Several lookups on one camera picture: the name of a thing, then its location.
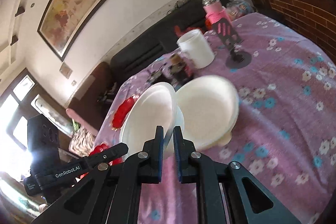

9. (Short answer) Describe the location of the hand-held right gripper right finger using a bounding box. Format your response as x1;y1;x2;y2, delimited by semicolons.
173;126;302;224

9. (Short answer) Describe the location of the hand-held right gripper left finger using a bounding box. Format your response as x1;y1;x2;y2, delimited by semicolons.
31;126;164;224

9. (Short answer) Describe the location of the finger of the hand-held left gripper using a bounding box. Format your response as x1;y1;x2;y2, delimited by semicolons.
79;142;129;170

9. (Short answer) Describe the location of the white foam bowl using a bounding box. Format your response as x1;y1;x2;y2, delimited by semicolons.
119;81;185;160
175;75;240;149

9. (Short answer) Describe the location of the striped cushion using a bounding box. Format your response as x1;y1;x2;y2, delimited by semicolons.
69;125;98;157

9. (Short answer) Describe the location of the red glass plate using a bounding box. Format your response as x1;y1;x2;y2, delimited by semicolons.
88;96;135;165

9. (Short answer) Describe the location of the wooden glass door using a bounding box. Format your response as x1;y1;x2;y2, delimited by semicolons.
0;69;71;188

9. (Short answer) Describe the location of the brown armchair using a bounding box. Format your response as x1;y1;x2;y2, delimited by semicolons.
66;61;117;135

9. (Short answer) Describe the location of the dark glass jar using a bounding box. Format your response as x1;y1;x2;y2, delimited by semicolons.
146;65;167;83

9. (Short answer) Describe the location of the dark jar with cork lid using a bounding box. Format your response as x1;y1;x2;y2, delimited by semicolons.
165;53;195;83

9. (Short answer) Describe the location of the purple floral tablecloth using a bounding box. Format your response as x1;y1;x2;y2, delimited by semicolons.
93;13;336;224

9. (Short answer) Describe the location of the white plastic jar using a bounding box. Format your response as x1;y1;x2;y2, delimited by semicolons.
177;29;215;69

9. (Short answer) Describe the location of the black sofa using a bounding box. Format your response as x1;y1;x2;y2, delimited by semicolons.
110;0;238;84

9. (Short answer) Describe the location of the red plastic bag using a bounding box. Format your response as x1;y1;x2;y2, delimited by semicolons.
174;25;196;38

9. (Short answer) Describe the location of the black phone stand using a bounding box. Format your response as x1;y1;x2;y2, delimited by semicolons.
211;18;253;68

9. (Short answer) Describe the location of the pink covered thermos flask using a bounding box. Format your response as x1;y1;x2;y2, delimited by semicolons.
199;0;233;30

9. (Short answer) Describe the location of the printed clear plastic bag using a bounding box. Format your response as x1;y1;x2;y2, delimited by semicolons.
225;0;257;18

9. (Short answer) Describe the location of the wooden brick-pattern cabinet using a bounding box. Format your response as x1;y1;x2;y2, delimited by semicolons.
265;0;336;56

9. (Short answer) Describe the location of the small wall frame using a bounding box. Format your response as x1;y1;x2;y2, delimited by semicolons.
59;63;73;79

